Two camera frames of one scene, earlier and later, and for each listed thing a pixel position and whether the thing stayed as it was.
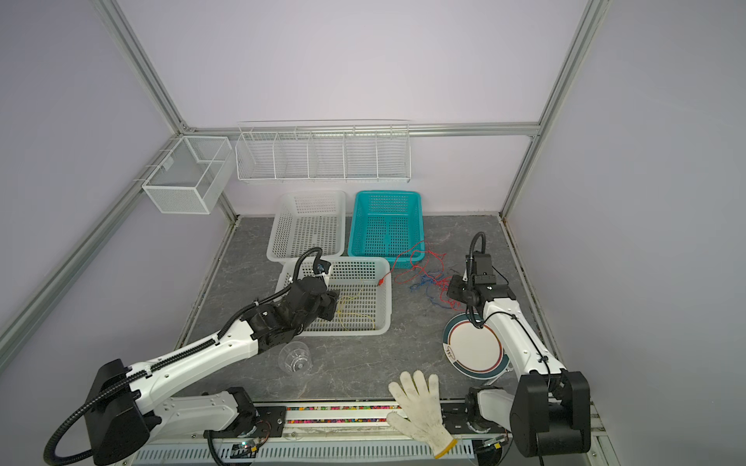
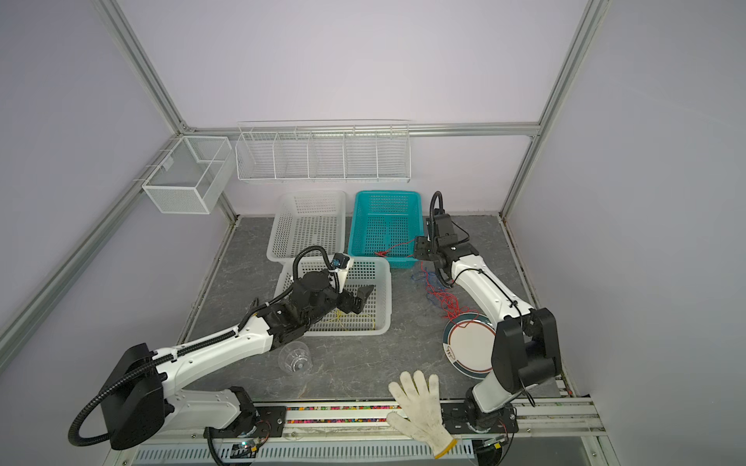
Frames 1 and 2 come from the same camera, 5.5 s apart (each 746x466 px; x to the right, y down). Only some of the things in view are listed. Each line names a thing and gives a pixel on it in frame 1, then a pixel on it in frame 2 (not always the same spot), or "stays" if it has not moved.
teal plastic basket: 388,224 stays
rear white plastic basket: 309,219 stays
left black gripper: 331,300 → 348,306
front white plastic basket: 363,284 stays
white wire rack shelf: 323,150 stays
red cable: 421,259 → 456,312
